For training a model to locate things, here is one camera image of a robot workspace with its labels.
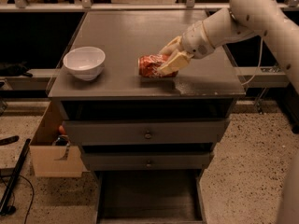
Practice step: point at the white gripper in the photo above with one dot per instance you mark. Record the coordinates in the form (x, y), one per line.
(195, 43)

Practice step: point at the crushed red coke can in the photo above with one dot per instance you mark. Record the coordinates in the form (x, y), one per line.
(148, 66)

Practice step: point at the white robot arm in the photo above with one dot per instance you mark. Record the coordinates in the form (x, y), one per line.
(241, 20)

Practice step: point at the grey top drawer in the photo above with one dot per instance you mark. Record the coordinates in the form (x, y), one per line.
(90, 133)

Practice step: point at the grey drawer cabinet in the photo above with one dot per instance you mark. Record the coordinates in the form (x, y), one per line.
(205, 90)

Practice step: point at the grey middle drawer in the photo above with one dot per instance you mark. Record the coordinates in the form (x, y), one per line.
(146, 161)

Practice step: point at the grey open bottom drawer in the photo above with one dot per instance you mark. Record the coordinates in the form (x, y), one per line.
(149, 197)

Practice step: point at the white bowl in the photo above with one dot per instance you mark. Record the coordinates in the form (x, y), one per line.
(85, 63)

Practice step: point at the orange ball in box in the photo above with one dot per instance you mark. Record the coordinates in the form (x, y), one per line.
(61, 130)

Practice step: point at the cardboard box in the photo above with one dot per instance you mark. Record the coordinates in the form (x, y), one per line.
(48, 159)

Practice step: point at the black flat tool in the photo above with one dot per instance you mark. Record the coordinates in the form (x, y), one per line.
(9, 140)

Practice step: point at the black bar on floor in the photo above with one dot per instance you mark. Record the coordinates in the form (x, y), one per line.
(13, 177)

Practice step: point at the black cloth on rail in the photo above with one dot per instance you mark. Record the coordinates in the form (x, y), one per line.
(14, 69)

